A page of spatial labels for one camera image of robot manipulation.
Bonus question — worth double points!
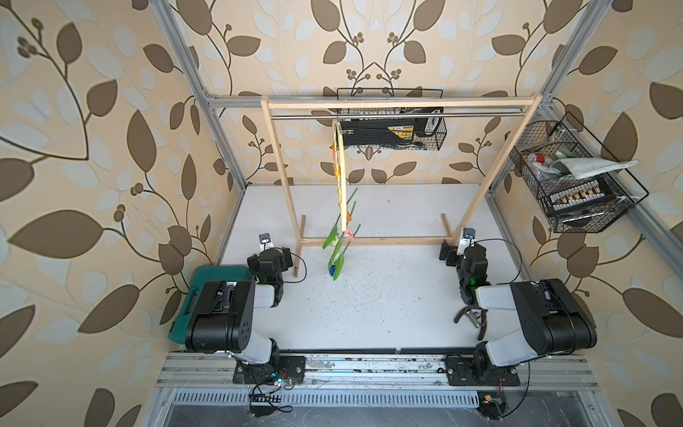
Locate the black box in basket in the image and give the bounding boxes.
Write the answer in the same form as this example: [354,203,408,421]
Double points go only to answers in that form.
[340,118,415,147]

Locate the orange handled pliers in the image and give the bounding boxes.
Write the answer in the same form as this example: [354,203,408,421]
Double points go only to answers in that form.
[454,306,487,342]

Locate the wooden clothes rack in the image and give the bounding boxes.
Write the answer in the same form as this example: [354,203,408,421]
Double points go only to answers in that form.
[261,94,544,255]

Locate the wire basket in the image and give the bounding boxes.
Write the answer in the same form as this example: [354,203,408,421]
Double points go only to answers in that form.
[510,113,649,234]
[335,86,448,151]

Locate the white tulip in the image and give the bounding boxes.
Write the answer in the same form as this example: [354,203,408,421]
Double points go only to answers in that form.
[322,189,358,249]
[323,217,355,279]

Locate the blue tulip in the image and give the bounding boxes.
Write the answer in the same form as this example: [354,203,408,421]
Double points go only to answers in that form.
[328,225,361,280]

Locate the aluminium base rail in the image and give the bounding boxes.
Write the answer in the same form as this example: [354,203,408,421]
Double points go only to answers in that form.
[157,352,599,391]

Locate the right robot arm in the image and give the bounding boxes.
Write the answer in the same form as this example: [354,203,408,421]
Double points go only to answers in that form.
[439,238,598,386]

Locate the back wire basket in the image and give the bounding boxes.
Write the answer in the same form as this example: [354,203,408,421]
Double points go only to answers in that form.
[335,86,448,151]

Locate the right wire basket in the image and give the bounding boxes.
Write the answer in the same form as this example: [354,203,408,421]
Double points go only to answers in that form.
[510,113,649,234]

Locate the white paper in basket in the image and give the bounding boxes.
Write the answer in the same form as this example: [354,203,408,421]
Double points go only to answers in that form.
[551,158,638,180]

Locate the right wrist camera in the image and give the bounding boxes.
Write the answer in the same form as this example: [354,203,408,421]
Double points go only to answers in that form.
[457,228,476,255]

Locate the yellow clip hanger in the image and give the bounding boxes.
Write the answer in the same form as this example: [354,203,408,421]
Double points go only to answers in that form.
[333,119,355,241]

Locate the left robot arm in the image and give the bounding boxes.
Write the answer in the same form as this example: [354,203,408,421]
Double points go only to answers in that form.
[170,247,293,385]

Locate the green tool case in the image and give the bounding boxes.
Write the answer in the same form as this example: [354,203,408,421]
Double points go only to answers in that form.
[169,265,252,345]

